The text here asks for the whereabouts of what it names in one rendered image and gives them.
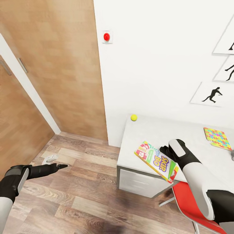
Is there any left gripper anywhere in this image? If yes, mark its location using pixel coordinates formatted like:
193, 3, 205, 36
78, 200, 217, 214
38, 163, 68, 178

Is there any jigsaw puzzle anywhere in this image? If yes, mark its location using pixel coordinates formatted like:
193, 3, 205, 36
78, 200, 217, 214
204, 127, 232, 151

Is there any board game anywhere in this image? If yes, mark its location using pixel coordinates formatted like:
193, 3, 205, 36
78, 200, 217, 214
134, 141, 179, 184

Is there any tennis ball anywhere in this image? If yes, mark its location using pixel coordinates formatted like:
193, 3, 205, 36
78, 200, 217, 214
131, 114, 137, 121

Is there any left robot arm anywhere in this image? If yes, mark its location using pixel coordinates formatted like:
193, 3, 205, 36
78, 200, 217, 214
0, 155, 68, 234

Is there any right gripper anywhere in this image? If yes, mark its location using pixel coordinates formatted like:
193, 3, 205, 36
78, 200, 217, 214
160, 146, 177, 163

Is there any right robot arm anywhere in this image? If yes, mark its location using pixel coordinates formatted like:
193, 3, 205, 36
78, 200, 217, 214
160, 139, 234, 234

